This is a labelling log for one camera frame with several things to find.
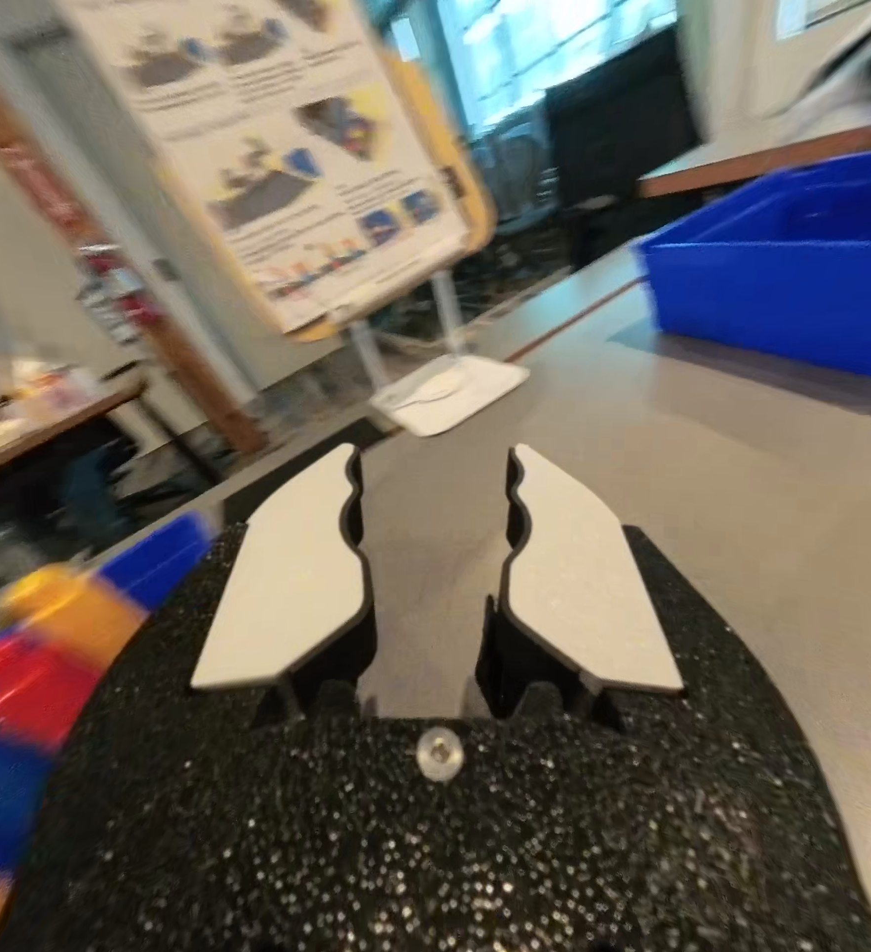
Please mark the wood-edged grey table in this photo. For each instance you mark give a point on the wood-edged grey table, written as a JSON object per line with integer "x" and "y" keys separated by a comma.
{"x": 740, "y": 160}

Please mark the wooden desk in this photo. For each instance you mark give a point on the wooden desk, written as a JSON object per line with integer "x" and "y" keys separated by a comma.
{"x": 48, "y": 428}

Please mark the instruction poster board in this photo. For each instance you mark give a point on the instruction poster board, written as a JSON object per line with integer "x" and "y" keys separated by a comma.
{"x": 272, "y": 149}

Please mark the blue jacket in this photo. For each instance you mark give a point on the blue jacket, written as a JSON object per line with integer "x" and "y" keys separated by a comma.
{"x": 93, "y": 483}

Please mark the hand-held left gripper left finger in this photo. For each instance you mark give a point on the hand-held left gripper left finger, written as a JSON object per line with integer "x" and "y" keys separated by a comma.
{"x": 294, "y": 587}

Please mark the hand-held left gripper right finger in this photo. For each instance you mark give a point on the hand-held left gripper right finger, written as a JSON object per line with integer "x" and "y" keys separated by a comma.
{"x": 584, "y": 595}

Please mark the black office chair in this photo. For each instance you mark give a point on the black office chair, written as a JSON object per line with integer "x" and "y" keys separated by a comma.
{"x": 614, "y": 134}

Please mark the multicoloured mega block tower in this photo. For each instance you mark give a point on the multicoloured mega block tower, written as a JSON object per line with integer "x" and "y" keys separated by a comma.
{"x": 56, "y": 632}

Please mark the wooden support pillar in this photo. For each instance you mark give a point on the wooden support pillar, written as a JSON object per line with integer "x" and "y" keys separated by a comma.
{"x": 205, "y": 372}

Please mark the blue plastic bin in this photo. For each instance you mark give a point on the blue plastic bin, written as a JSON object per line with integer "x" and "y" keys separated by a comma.
{"x": 777, "y": 297}

